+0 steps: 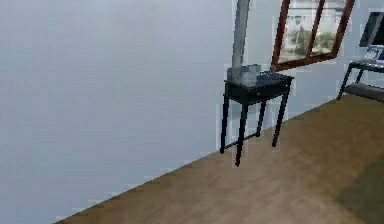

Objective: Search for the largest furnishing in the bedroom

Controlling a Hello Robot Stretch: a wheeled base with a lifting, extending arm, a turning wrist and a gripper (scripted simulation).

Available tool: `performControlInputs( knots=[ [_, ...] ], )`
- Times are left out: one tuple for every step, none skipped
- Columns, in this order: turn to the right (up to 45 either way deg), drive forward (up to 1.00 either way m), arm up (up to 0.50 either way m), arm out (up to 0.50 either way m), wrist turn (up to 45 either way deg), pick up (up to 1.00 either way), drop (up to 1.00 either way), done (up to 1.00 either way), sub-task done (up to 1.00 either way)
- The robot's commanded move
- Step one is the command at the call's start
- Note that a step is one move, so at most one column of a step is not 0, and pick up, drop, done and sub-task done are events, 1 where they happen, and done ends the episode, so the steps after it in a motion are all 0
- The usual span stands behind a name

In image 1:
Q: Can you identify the small dark flat object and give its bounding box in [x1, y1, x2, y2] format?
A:
[259, 70, 284, 82]

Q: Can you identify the red-brown framed window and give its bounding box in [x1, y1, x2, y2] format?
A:
[270, 0, 356, 73]

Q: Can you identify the black side table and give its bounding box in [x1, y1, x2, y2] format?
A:
[219, 71, 295, 168]

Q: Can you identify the black television set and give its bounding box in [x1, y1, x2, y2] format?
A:
[358, 11, 384, 48]

